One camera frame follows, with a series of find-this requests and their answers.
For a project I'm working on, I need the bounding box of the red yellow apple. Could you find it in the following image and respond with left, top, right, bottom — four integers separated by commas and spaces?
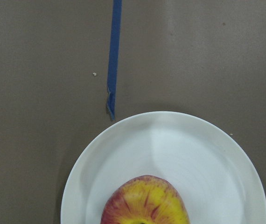
101, 175, 190, 224

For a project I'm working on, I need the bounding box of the white plate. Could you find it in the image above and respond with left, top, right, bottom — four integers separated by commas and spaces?
60, 112, 266, 224

